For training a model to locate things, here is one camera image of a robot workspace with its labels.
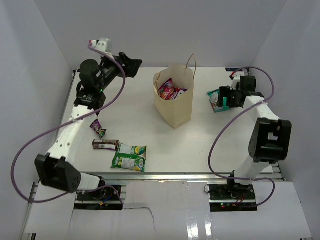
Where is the red purple candy bag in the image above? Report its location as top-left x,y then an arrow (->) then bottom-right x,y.
158,78 -> 187,100

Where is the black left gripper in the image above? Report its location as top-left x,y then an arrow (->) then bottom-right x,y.
97,52 -> 143,92

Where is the brown chocolate bar wrapper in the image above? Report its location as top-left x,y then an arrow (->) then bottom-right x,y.
92,139 -> 119,151

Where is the teal snack packet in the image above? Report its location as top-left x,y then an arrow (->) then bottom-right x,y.
207,89 -> 230,113

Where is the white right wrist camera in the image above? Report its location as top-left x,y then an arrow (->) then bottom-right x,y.
229,72 -> 244,90

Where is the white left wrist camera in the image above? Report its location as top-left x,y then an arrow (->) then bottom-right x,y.
89,38 -> 113,54

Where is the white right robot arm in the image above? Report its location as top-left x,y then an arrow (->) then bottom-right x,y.
216,74 -> 292,200

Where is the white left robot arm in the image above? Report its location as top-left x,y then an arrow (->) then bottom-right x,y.
34,52 -> 143,200

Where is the brown paper bag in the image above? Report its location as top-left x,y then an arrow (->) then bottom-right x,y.
153,63 -> 196,129

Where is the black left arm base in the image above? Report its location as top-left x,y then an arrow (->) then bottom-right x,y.
74,185 -> 126,211

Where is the dark small candy packet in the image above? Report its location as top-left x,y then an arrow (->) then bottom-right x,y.
90,119 -> 107,139

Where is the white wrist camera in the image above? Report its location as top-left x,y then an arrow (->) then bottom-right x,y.
229,72 -> 244,90
89,38 -> 113,54

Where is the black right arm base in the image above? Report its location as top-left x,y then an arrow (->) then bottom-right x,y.
203,184 -> 258,213

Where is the aluminium front table rail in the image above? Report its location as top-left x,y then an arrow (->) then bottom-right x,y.
39,172 -> 283,183

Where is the green candy bag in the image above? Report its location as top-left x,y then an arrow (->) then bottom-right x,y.
111,142 -> 147,173

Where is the blue right table label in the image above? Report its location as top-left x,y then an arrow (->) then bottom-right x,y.
225,67 -> 243,72

